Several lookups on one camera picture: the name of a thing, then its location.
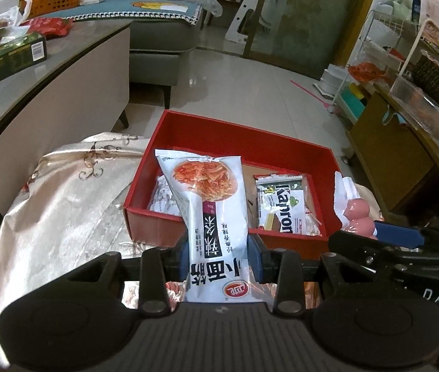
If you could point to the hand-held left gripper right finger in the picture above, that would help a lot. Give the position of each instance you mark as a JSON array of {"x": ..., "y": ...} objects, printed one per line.
[{"x": 254, "y": 259}]

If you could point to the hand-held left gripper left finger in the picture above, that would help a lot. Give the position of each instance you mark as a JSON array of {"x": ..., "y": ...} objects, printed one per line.
[{"x": 183, "y": 257}]

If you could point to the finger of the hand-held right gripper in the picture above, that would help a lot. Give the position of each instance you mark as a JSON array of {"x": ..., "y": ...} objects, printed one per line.
[
  {"x": 397, "y": 234},
  {"x": 417, "y": 269}
]

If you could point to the pink sausage packet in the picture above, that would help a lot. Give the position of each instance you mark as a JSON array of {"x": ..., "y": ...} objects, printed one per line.
[{"x": 358, "y": 213}]

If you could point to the long white noodle snack packet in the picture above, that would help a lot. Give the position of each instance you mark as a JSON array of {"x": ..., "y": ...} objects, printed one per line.
[{"x": 211, "y": 217}]

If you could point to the green white wafer packet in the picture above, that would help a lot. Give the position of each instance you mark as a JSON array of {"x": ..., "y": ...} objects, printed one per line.
[{"x": 281, "y": 205}]

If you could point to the white label snack packet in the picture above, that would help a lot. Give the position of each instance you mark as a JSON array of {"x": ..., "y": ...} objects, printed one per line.
[{"x": 163, "y": 199}]

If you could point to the red cardboard box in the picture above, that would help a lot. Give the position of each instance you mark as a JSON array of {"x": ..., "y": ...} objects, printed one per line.
[{"x": 188, "y": 131}]

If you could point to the wooden cabinet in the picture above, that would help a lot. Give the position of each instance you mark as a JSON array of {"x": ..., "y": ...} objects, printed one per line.
[{"x": 389, "y": 143}]

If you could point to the clear plastic box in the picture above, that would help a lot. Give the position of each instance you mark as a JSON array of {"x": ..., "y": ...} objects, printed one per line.
[{"x": 420, "y": 100}]

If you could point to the dark woven basket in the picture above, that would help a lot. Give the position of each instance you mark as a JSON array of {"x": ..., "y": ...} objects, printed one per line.
[{"x": 434, "y": 79}]

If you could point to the orange bag in rack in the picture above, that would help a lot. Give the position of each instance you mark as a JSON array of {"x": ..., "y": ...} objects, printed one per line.
[{"x": 366, "y": 73}]

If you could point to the white container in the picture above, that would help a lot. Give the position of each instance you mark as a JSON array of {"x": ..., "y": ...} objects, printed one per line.
[{"x": 333, "y": 79}]

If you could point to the pink stick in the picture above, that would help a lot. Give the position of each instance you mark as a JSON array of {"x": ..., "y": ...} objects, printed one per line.
[{"x": 308, "y": 92}]

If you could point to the grey coffee table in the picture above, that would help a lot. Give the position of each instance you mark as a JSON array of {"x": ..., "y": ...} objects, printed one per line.
[{"x": 49, "y": 104}]

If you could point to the grey green sofa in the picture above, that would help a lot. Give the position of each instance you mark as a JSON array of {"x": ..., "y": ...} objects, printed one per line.
[{"x": 157, "y": 46}]

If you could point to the glass sliding door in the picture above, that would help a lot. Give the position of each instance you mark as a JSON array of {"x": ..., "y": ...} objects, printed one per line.
[{"x": 312, "y": 15}]

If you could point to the white board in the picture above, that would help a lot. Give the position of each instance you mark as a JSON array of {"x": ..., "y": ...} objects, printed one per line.
[{"x": 246, "y": 15}]

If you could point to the teal sofa blanket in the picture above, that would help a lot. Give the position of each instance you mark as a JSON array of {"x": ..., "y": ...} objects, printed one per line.
[{"x": 126, "y": 7}]

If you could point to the clear plastic bag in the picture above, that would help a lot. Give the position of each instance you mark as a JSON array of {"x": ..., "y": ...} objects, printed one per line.
[{"x": 204, "y": 2}]

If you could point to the dark green box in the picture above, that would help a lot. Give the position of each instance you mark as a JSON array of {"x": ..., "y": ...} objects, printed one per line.
[{"x": 6, "y": 62}]

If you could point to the red snack packet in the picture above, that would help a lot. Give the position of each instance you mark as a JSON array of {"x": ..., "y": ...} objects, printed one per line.
[{"x": 49, "y": 27}]

